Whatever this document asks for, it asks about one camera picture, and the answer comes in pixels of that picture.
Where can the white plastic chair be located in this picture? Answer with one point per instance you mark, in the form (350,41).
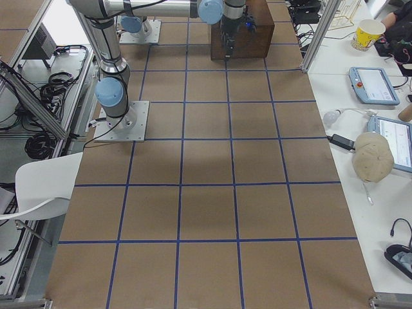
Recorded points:
(44,188)

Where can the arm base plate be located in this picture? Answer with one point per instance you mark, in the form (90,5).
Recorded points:
(131,128)
(127,38)

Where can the gold wire rack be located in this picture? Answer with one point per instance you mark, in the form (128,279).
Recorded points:
(344,15)

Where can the yellow popcorn bucket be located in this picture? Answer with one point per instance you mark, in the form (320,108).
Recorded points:
(366,34)

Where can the blue teach pendant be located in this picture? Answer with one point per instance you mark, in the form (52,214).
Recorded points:
(398,135)
(372,86)

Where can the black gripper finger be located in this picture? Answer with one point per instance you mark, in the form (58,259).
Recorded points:
(224,39)
(230,48)

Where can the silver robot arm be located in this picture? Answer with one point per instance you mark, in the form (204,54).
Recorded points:
(136,25)
(98,19)

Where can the black power adapter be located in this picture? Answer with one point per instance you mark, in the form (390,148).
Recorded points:
(341,142)

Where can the dark wooden drawer cabinet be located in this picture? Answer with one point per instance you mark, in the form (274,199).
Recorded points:
(247,44)

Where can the beige cap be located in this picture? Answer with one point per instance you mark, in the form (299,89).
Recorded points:
(373,159)

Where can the cardboard tube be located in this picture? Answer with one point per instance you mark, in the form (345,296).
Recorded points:
(406,114)

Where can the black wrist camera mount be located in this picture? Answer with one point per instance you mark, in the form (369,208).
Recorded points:
(249,20)

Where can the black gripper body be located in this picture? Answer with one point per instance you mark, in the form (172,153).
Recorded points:
(229,28)

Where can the white light bulb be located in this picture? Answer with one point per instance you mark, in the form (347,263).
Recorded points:
(330,117)

